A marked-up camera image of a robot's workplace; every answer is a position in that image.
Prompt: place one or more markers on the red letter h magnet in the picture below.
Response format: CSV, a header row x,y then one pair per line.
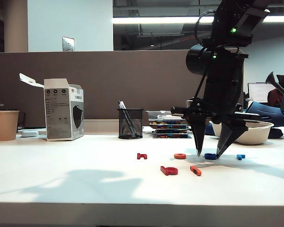
x,y
139,156

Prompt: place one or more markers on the dark funnel-shaped object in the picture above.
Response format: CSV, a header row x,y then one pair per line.
x,y
272,80

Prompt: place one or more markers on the brown paper cup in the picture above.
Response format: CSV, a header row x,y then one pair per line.
x,y
6,126

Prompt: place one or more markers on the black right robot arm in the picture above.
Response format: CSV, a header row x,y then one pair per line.
x,y
224,47

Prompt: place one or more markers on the orange letter o magnet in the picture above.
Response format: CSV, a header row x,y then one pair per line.
x,y
176,156

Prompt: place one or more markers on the brown desk partition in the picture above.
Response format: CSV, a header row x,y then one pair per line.
x,y
109,78

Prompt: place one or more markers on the orange letter i magnet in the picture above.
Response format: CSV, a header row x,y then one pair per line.
x,y
196,170

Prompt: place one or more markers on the black mesh pen holder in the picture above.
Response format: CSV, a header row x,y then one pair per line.
x,y
130,125

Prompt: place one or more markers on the light blue letter r magnet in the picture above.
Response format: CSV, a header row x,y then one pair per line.
x,y
238,157

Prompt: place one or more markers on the computer monitor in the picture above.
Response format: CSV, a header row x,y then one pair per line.
x,y
258,92

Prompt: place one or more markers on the white grey mask box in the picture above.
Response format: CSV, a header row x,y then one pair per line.
x,y
59,113

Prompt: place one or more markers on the black white pen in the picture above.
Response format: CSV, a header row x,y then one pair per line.
x,y
121,104

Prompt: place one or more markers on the clear plastic tray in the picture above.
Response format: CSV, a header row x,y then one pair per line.
x,y
153,114

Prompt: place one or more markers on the red letter b magnet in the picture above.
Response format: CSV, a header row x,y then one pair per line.
x,y
164,170

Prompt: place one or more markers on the blue letter g magnet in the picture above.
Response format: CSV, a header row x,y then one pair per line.
x,y
210,156

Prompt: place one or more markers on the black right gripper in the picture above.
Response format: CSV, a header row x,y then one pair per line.
x,y
220,99

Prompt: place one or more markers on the small white case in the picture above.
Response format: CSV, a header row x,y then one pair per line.
x,y
29,133

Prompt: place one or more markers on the metal wall plate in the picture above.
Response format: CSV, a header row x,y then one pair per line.
x,y
68,44

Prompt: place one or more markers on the beige oval bowl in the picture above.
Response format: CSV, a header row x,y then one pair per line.
x,y
258,134

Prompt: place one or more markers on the ceiling light strip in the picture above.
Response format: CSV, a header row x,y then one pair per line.
x,y
156,20

